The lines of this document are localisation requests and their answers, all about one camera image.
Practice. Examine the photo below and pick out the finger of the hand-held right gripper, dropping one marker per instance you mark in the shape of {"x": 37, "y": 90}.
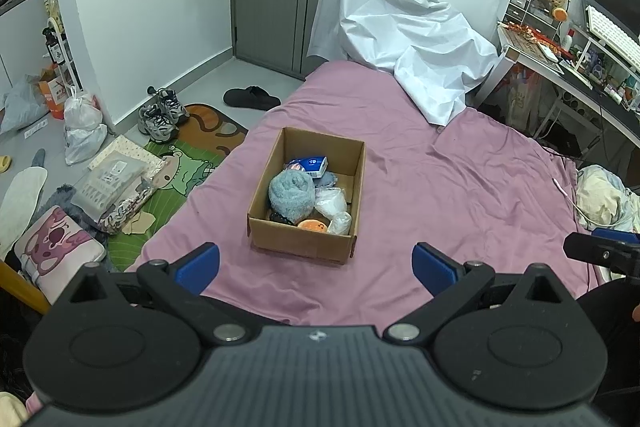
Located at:
{"x": 617, "y": 235}
{"x": 590, "y": 249}

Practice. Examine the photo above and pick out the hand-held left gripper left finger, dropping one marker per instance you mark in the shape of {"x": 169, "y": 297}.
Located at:
{"x": 200, "y": 268}

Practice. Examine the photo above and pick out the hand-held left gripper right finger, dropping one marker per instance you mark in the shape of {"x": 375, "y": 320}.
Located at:
{"x": 432, "y": 269}

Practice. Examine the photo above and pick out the brown cardboard box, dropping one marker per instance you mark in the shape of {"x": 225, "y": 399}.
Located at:
{"x": 300, "y": 247}

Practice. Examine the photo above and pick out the fluffy blue plush ball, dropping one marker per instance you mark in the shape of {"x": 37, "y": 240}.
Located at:
{"x": 291, "y": 196}

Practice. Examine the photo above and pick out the burger plush toy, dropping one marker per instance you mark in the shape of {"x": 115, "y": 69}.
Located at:
{"x": 312, "y": 226}

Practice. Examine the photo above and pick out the blue tissue packet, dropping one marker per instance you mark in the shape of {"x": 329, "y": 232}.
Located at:
{"x": 309, "y": 166}

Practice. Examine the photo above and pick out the person's right hand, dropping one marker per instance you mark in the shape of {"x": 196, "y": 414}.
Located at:
{"x": 637, "y": 313}

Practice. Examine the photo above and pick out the cream blanket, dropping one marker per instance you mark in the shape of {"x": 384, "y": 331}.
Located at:
{"x": 602, "y": 197}

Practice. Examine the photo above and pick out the beige paper cut-out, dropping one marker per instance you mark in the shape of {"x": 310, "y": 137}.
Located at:
{"x": 139, "y": 224}

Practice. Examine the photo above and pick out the green cartoon mat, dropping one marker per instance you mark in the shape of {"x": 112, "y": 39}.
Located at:
{"x": 185, "y": 187}

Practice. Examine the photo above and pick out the pink bed sheet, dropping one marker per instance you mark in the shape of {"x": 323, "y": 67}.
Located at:
{"x": 450, "y": 187}

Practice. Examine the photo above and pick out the person's dark pants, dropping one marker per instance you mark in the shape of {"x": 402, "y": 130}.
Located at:
{"x": 610, "y": 337}

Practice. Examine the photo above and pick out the patterned fabric packet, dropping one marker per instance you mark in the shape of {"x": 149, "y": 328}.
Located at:
{"x": 127, "y": 207}

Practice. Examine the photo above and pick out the clear plastic package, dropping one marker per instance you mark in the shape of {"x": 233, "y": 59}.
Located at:
{"x": 112, "y": 182}

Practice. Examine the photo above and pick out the blue denim round pad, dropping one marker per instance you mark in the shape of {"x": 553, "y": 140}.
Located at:
{"x": 327, "y": 180}

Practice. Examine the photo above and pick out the cream polka dot package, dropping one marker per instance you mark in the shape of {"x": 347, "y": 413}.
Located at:
{"x": 130, "y": 146}

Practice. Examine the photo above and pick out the pink cartoon cushion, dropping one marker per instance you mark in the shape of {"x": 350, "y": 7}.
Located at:
{"x": 57, "y": 247}

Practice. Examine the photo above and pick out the grey sneaker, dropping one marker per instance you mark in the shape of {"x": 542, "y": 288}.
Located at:
{"x": 157, "y": 124}
{"x": 172, "y": 104}

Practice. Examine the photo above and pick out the blue-grey furry rug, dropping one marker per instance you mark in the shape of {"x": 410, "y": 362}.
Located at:
{"x": 62, "y": 197}

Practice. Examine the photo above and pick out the white desk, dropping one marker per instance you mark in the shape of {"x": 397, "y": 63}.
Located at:
{"x": 575, "y": 77}

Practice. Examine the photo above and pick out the black slipper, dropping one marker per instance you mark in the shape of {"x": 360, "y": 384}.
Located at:
{"x": 250, "y": 98}

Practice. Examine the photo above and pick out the white insole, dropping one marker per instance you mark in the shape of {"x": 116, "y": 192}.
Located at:
{"x": 20, "y": 207}

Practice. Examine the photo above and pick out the white bottle red cap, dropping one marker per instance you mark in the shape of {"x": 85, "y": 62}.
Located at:
{"x": 567, "y": 42}

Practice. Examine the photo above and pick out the white keyboard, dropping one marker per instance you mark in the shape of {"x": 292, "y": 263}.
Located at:
{"x": 612, "y": 34}

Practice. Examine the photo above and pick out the desk tray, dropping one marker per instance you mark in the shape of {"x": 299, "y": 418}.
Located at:
{"x": 530, "y": 44}

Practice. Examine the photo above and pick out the yellow slipper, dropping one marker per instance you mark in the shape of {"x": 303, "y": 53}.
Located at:
{"x": 4, "y": 163}

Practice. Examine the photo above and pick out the orange and white carton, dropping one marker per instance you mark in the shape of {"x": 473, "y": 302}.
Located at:
{"x": 54, "y": 94}

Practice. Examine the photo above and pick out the grey drawer organiser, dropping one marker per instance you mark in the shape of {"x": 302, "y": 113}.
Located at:
{"x": 530, "y": 9}

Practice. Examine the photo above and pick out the grey plastic bag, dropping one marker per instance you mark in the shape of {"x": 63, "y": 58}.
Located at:
{"x": 20, "y": 104}

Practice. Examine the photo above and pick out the white rack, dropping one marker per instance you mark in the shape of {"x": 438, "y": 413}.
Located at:
{"x": 67, "y": 62}

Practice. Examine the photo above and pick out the white cover sheet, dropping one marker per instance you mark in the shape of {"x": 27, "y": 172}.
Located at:
{"x": 400, "y": 22}

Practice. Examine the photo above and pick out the black spray bottle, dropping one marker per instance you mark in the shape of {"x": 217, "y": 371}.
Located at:
{"x": 52, "y": 49}

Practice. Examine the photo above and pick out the white cabinet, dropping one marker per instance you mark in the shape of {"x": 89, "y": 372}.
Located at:
{"x": 20, "y": 37}

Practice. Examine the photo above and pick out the yellow wooden bed frame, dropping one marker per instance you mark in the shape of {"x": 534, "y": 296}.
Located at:
{"x": 22, "y": 287}

